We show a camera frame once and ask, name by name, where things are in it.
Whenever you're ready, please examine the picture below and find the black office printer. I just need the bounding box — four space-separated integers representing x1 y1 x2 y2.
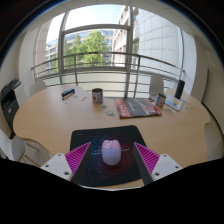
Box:
0 77 28 135

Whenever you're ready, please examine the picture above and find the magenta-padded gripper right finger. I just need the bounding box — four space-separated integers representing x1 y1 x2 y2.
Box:
132 142 184 186

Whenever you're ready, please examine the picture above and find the pink and lilac computer mouse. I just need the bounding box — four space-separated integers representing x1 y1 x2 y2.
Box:
100 139 122 167

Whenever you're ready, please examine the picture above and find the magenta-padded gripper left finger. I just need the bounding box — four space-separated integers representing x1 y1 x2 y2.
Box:
40 141 93 186

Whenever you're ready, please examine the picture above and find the black cylinder speaker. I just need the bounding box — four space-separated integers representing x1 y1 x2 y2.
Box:
174 79 186 101

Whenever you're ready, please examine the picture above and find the white printed mug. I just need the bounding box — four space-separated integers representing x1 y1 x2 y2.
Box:
91 87 104 105

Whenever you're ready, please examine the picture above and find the red cover magazine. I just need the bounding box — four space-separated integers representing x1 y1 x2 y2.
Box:
114 97 163 119

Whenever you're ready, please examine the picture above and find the metal balcony railing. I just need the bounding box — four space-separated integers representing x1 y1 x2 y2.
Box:
30 50 186 98

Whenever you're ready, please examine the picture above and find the white chair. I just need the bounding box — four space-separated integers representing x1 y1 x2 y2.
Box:
0 128 52 168
148 73 165 98
28 79 48 98

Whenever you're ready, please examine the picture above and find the small black stapler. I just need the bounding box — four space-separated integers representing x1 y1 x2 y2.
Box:
60 87 76 101

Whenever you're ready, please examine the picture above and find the printed plant pot can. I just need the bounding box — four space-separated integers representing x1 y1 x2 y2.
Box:
154 92 167 109

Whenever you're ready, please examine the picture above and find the light blue picture book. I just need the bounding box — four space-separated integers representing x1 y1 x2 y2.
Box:
164 94 185 112

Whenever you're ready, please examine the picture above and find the black mouse pad swirl print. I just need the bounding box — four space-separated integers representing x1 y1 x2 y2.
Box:
69 124 148 188

